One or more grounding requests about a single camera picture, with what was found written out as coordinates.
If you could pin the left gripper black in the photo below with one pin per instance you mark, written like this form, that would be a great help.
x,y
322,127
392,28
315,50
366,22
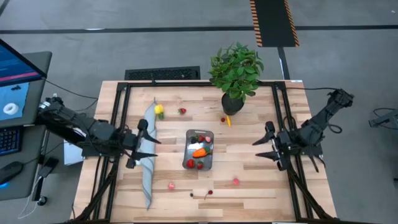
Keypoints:
x,y
130,144

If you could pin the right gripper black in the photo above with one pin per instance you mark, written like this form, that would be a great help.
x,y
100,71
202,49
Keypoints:
x,y
284,149

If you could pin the yellow toy bell pepper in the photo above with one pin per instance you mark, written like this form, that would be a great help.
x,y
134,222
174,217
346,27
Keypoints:
x,y
159,109

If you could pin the yellow toy banana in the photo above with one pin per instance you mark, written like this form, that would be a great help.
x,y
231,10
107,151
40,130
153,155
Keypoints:
x,y
229,121

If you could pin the pink toy fruit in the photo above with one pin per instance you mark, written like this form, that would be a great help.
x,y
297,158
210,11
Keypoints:
x,y
171,186
236,181
208,139

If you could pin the black toy blackberry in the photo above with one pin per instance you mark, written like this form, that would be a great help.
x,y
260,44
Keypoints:
x,y
193,140

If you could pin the red toy strawberry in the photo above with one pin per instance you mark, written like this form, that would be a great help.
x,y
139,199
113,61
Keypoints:
x,y
183,111
200,165
190,163
201,138

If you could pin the orange toy carrot green top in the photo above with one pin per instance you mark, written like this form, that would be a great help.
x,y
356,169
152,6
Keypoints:
x,y
200,152

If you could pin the red toy cherry with stem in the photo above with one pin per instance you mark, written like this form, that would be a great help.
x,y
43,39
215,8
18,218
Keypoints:
x,y
210,192

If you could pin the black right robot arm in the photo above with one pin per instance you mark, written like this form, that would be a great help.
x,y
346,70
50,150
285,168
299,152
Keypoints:
x,y
323,118

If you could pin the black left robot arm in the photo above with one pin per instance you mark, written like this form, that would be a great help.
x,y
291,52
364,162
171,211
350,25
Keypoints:
x,y
68,124

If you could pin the grey quilted cloth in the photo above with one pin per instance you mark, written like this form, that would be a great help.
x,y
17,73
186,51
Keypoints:
x,y
149,174

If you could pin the grey translucent plastic container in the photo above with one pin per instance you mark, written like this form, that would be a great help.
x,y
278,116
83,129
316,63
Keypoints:
x,y
207,160

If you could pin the white box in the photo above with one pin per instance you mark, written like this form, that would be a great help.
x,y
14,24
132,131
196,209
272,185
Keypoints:
x,y
71,155

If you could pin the black keyboard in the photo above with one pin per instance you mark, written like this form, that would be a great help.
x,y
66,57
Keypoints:
x,y
9,140
161,73

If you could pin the green plant in black pot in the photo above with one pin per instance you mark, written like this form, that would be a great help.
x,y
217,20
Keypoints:
x,y
236,71

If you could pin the small black device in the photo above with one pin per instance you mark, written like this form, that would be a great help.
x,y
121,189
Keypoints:
x,y
49,166

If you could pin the grey computer cart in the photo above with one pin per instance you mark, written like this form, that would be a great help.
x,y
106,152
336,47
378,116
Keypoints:
x,y
40,93

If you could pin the black floor stand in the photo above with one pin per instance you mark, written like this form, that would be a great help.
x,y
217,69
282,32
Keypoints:
x,y
385,119

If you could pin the black floor mat orange stripes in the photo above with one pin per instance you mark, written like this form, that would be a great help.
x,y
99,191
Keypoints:
x,y
273,21

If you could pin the black computer mouse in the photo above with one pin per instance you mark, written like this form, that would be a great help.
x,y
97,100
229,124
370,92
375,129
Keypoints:
x,y
11,171

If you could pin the computer monitor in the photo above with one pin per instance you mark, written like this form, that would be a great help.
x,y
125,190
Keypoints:
x,y
15,65

